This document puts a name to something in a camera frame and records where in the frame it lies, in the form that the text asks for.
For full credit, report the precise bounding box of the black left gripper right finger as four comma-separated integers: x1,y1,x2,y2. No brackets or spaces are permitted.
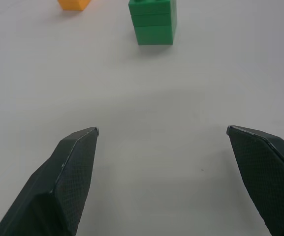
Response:
226,125,284,236

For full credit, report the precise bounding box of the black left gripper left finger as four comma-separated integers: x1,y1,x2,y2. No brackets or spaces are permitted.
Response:
0,126,100,236

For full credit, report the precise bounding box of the yellow toy block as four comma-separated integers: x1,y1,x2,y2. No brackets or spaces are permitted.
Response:
57,0,92,11

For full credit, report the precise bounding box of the green toy block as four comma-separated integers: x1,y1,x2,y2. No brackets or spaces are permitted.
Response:
128,0,178,46

